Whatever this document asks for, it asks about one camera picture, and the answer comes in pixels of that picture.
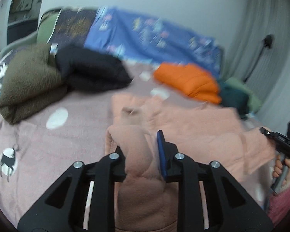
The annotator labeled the pink quilted jacket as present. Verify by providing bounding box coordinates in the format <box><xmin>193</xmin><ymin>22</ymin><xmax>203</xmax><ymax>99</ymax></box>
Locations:
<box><xmin>105</xmin><ymin>94</ymin><xmax>275</xmax><ymax>231</ymax></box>

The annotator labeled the right hand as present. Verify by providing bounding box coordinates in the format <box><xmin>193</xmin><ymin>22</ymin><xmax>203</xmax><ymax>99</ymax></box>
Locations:
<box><xmin>271</xmin><ymin>154</ymin><xmax>290</xmax><ymax>194</ymax></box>

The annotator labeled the green cushion by curtain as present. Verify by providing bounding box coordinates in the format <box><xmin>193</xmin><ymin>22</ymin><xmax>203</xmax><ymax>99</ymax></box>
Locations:
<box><xmin>226</xmin><ymin>77</ymin><xmax>262</xmax><ymax>113</ymax></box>

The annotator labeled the dark green fleece garment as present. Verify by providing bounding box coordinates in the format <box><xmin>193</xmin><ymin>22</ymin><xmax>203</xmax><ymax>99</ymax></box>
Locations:
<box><xmin>217</xmin><ymin>80</ymin><xmax>249</xmax><ymax>119</ymax></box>

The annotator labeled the orange puffer jacket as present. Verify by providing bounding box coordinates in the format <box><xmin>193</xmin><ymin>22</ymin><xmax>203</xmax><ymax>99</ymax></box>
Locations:
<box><xmin>153</xmin><ymin>62</ymin><xmax>222</xmax><ymax>105</ymax></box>

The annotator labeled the pink polka-dot blanket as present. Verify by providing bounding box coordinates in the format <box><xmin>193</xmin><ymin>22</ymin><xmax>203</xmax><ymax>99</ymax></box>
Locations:
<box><xmin>0</xmin><ymin>48</ymin><xmax>269</xmax><ymax>227</ymax></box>

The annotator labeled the black puffer jacket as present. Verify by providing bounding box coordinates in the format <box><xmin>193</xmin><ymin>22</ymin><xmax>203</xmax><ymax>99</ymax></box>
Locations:
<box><xmin>55</xmin><ymin>45</ymin><xmax>132</xmax><ymax>93</ymax></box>

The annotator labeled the black floor lamp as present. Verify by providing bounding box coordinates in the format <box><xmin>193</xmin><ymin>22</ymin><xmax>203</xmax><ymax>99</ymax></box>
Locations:
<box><xmin>243</xmin><ymin>34</ymin><xmax>275</xmax><ymax>83</ymax></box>

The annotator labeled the olive brown knit sweater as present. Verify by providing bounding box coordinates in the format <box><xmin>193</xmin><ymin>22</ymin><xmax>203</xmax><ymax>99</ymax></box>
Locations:
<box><xmin>0</xmin><ymin>43</ymin><xmax>67</xmax><ymax>125</ymax></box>

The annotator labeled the blue tree-print sheet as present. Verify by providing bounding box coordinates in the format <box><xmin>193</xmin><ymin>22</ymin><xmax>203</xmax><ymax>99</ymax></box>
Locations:
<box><xmin>84</xmin><ymin>6</ymin><xmax>222</xmax><ymax>78</ymax></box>

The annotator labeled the grey curtain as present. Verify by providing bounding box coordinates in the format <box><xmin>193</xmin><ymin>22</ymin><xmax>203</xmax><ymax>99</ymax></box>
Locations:
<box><xmin>221</xmin><ymin>0</ymin><xmax>290</xmax><ymax>102</ymax></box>

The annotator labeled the dark patterned pillow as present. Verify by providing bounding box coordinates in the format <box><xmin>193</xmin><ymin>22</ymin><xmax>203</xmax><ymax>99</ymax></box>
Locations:
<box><xmin>48</xmin><ymin>7</ymin><xmax>98</xmax><ymax>49</ymax></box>

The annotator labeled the green pillow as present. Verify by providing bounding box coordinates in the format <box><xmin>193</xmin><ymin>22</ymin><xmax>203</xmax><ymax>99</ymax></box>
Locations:
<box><xmin>37</xmin><ymin>11</ymin><xmax>59</xmax><ymax>43</ymax></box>

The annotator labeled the dark cabinet shelf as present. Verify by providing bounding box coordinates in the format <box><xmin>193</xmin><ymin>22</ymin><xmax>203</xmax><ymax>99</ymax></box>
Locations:
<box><xmin>0</xmin><ymin>0</ymin><xmax>42</xmax><ymax>50</ymax></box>

